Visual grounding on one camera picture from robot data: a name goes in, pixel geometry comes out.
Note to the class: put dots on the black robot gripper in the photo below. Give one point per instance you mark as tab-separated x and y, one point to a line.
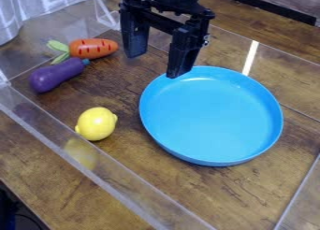
141	14

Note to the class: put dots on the yellow toy lemon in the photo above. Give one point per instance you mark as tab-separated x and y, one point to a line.
97	124

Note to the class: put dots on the blue round tray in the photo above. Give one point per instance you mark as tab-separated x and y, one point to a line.
213	117

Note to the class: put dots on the orange toy carrot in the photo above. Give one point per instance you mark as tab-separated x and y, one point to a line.
85	48

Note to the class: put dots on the black bar in background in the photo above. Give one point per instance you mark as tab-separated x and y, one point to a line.
283	11

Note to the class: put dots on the purple toy eggplant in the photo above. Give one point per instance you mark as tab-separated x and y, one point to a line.
49	77

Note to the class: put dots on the grey white curtain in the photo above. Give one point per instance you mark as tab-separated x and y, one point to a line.
16	11

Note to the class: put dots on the clear acrylic enclosure wall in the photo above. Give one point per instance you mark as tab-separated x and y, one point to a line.
121	183

